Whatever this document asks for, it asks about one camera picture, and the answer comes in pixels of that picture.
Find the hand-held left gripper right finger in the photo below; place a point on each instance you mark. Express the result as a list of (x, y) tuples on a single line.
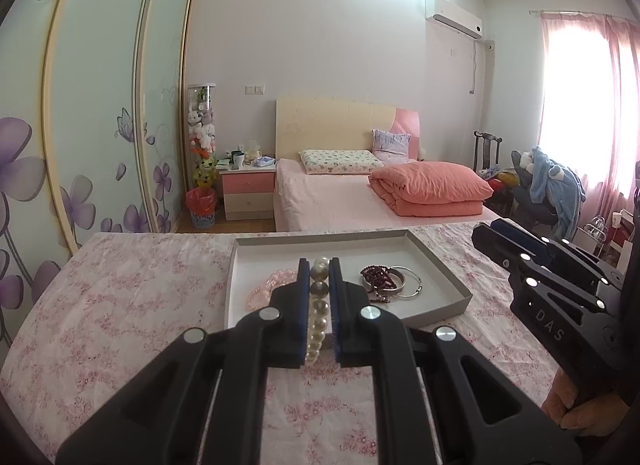
[(334, 315)]

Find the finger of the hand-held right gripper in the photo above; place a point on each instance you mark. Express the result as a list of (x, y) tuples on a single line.
[(560, 250), (540, 272)]

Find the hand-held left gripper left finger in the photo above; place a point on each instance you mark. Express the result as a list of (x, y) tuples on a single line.
[(301, 315)]

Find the grey cardboard tray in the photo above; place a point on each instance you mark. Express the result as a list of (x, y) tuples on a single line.
[(350, 250)]

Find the wide silver bangle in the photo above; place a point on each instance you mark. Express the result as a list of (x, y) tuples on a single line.
[(400, 282)]

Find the person's right hand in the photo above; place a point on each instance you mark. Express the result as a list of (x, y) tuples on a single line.
[(580, 415)]

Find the blue plush robe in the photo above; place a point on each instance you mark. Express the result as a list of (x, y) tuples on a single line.
[(555, 185)]

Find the thin silver bangle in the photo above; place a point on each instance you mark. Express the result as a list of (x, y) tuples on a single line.
[(417, 287)]

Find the pink bed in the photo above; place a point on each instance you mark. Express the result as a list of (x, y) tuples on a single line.
[(325, 200)]

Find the dark wooden chair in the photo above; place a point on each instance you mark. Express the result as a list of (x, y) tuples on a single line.
[(487, 150)]

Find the pink and white nightstand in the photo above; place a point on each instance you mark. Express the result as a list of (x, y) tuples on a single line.
[(247, 192)]

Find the folded coral duvet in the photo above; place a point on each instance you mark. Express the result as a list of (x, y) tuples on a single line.
[(430, 187)]

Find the pink trash bin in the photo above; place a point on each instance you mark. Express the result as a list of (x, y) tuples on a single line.
[(201, 210)]

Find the floral pillow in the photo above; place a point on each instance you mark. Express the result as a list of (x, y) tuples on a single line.
[(340, 162)]

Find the pink curtain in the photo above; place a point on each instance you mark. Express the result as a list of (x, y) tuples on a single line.
[(615, 95)]

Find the white mug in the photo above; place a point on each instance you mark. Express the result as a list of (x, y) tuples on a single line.
[(238, 160)]

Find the pink floral tablecloth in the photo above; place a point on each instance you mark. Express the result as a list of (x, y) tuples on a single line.
[(125, 295)]

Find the purple pillow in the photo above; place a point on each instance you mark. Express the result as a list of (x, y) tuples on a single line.
[(392, 145)]

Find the cream and pink headboard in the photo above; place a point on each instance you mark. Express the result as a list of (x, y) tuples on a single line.
[(330, 125)]

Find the clear plush toy display tube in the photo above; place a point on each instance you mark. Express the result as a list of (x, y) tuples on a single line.
[(201, 135)]

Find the white air conditioner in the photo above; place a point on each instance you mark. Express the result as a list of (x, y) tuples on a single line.
[(452, 15)]

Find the floral sliding door wardrobe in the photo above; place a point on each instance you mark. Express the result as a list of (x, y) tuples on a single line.
[(95, 120)]

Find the white wall switch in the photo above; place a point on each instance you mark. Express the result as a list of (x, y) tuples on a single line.
[(254, 90)]

